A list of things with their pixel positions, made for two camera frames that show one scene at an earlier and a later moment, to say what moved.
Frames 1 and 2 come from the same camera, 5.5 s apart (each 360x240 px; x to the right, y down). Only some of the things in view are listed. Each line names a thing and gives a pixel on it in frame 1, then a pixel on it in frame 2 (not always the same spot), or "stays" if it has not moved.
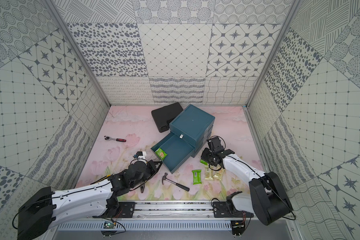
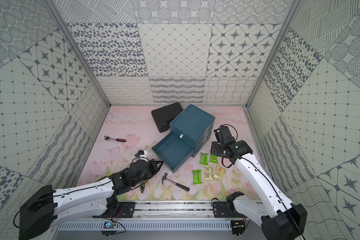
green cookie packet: x=196 y=176 stays
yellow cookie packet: x=219 y=174 stays
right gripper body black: x=207 y=156 to x=217 y=149
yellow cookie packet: x=209 y=173 stays
